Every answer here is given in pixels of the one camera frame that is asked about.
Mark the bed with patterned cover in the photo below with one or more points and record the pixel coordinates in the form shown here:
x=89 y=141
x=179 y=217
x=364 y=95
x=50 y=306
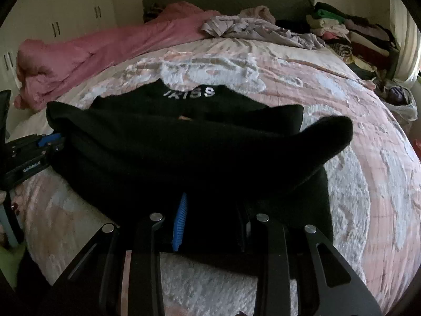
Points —
x=361 y=138

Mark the plastic bag with clothes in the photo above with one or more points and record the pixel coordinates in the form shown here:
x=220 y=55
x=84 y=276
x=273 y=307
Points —
x=399 y=100

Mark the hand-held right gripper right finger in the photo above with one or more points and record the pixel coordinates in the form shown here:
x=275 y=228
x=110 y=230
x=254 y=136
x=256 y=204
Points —
x=266 y=253

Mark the black long-sleeved sweater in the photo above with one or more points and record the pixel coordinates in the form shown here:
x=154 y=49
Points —
x=164 y=144

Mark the red object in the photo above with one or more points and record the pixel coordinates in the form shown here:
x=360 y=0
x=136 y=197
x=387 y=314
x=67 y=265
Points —
x=417 y=146

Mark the stack of folded clothes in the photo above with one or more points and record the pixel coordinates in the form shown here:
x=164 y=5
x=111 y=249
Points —
x=355 y=36

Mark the pink duvet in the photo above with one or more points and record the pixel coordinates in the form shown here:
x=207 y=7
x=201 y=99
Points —
x=82 y=52

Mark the cream wardrobe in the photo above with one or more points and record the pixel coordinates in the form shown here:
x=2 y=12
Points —
x=65 y=6

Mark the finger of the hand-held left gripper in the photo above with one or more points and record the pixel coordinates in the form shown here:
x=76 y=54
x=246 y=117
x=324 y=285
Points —
x=49 y=138

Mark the white curtain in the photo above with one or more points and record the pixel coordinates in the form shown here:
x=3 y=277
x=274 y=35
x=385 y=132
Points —
x=404 y=39

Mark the person's left hand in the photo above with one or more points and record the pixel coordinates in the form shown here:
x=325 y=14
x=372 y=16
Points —
x=14 y=208

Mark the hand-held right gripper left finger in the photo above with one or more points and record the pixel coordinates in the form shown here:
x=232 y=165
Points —
x=180 y=223

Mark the cream bed sheet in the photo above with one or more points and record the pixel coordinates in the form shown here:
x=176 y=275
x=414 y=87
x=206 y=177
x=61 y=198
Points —
x=23 y=121

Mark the crumpled lilac cloth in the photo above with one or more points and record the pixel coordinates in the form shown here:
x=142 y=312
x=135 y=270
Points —
x=259 y=28

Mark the beige pink fluffy garment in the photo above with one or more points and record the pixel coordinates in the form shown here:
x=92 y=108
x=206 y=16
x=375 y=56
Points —
x=259 y=11

